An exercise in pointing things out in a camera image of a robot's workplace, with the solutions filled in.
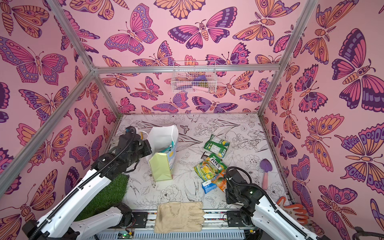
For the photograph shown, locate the white paper bag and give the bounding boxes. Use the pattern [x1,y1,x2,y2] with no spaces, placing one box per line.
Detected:
[140,125,179,182]

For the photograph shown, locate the teal candy bag back-side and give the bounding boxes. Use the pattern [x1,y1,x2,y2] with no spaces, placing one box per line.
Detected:
[160,143,174,154]

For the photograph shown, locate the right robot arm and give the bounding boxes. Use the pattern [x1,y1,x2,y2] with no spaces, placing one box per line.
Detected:
[224,167,328,240]

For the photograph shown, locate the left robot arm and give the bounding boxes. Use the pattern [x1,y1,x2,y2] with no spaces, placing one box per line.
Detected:
[22,126,152,240]

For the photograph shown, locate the orange Fox's candy bag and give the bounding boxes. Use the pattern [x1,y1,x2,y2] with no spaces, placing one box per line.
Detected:
[211,172,227,192]

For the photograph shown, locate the yellow-green Fox's spring tea bag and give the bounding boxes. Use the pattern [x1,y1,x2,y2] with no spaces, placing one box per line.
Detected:
[194,153,227,182]

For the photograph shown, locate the green spring tea bag back-side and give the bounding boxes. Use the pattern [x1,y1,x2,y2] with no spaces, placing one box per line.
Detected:
[204,135,230,158]

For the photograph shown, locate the small blue snack pack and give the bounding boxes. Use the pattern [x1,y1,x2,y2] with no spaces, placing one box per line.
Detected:
[202,180,217,194]

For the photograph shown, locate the purple pink garden trowel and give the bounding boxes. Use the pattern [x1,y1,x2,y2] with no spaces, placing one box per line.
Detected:
[260,159,273,191]

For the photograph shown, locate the small brown snack pack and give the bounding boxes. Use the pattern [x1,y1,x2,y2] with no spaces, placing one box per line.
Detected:
[201,152,209,160]

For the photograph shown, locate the green artificial grass mat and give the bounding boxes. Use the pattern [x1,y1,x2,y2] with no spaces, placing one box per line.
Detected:
[75,174,129,222]

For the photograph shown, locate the orange white garden glove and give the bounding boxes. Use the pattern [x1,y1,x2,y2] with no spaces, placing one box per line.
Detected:
[277,196,309,226]

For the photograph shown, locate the beige work glove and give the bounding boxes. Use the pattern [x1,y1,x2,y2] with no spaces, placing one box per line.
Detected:
[154,202,205,234]

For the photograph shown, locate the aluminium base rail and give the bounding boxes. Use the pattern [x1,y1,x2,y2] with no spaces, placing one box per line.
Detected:
[88,209,265,240]

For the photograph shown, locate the white wire basket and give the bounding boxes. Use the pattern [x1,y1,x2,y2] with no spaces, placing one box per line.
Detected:
[170,60,218,94]

